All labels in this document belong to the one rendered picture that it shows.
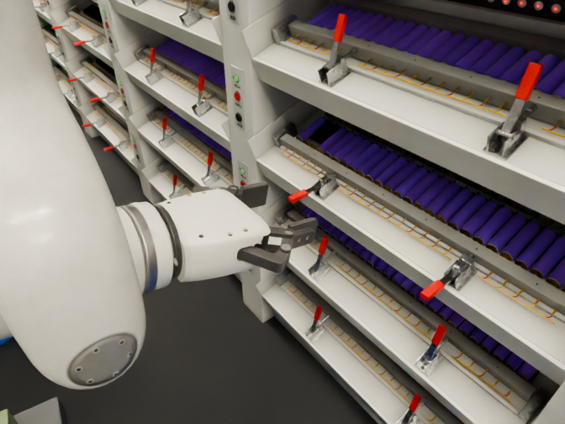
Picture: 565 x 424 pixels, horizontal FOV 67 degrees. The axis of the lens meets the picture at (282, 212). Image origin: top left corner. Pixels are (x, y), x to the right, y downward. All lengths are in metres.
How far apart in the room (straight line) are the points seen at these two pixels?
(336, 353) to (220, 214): 0.63
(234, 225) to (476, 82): 0.33
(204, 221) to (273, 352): 0.76
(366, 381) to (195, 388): 0.41
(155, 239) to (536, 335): 0.45
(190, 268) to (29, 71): 0.21
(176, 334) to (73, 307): 0.94
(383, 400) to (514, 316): 0.42
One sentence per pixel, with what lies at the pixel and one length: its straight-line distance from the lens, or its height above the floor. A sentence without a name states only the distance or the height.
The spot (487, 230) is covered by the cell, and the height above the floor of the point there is 0.57.
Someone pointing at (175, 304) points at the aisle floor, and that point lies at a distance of 1.28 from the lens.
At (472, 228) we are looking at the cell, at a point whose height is 0.56.
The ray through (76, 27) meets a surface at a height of 0.53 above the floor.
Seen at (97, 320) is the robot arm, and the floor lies 0.73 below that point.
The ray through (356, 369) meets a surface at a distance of 0.98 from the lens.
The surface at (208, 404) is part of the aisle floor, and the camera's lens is 1.09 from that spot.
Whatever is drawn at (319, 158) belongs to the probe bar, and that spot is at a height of 0.56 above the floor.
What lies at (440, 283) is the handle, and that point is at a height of 0.54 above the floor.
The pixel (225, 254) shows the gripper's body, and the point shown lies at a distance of 0.41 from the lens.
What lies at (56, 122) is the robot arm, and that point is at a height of 0.83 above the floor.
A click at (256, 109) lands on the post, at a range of 0.82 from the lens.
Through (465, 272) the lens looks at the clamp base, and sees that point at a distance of 0.61.
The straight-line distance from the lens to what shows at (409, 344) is 0.79.
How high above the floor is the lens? 0.94
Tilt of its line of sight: 37 degrees down
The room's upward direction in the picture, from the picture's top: straight up
